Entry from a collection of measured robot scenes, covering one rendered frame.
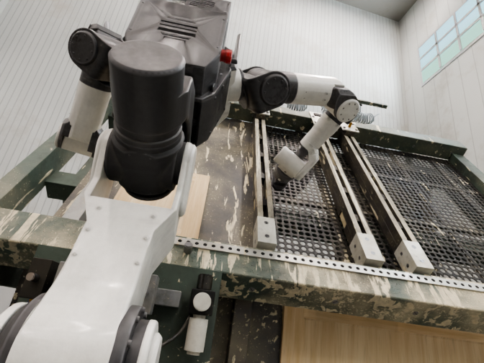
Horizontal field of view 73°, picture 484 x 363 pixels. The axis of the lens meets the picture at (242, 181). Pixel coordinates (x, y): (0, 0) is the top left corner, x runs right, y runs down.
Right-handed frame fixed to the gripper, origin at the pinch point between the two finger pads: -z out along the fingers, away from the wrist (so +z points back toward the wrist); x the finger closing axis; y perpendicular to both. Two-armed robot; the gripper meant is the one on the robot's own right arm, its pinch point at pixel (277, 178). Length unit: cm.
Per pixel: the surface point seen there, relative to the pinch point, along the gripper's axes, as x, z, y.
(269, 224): -22.6, 24.4, 5.8
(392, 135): 51, -44, -76
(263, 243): -29.5, 30.0, 7.6
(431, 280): -33, 32, -47
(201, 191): -12.6, 7.1, 30.5
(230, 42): 282, -314, 39
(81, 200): -25, 22, 68
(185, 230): -28.8, 22.8, 32.8
